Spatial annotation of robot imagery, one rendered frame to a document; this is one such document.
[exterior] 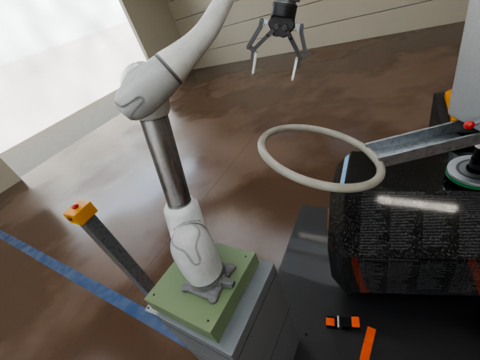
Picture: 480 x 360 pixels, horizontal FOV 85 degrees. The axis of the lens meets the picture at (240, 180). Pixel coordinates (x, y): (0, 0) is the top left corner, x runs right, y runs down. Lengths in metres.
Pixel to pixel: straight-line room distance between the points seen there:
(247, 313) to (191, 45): 0.95
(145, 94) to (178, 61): 0.13
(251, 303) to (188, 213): 0.44
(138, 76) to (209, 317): 0.84
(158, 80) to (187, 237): 0.53
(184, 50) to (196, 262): 0.69
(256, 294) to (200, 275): 0.27
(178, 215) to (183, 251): 0.18
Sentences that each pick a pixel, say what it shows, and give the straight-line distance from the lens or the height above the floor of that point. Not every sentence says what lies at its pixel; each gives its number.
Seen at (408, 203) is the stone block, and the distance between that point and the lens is 1.45.
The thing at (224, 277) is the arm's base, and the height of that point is 0.92.
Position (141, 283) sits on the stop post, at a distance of 2.14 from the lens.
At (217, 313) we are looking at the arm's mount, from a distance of 1.09.
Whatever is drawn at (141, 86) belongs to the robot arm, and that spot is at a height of 1.66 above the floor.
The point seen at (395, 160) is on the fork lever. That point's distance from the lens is 1.16.
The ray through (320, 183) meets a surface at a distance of 0.87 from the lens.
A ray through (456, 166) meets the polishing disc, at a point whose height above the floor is 0.90.
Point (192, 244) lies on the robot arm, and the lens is 0.97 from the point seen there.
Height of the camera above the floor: 1.80
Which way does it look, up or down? 35 degrees down
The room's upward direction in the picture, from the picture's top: 20 degrees counter-clockwise
